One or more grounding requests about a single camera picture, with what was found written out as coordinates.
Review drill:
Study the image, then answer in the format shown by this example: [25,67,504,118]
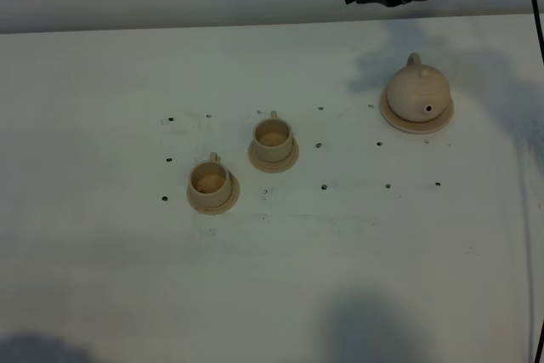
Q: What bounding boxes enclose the tan teacup near centre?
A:
[252,111,294,163]

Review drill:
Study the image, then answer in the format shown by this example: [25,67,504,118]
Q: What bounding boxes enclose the tan saucer near centre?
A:
[247,140,299,173]

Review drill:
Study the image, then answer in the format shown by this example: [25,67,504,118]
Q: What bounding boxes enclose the round tan teapot coaster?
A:
[379,90,454,134]

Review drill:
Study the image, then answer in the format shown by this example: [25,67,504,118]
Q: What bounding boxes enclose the tan saucer front left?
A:
[187,174,241,215]

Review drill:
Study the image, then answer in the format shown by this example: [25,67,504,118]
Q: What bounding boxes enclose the tan ceramic teapot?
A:
[385,53,451,123]

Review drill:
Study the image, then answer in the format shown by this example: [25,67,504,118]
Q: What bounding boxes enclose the tan teacup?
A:
[187,152,233,210]
[252,111,294,163]

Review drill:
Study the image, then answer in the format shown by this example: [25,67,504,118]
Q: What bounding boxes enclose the tan teacup front left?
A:
[187,152,233,210]

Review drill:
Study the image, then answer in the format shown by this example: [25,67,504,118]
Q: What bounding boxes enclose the tan saucer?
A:
[187,174,241,215]
[247,140,299,173]

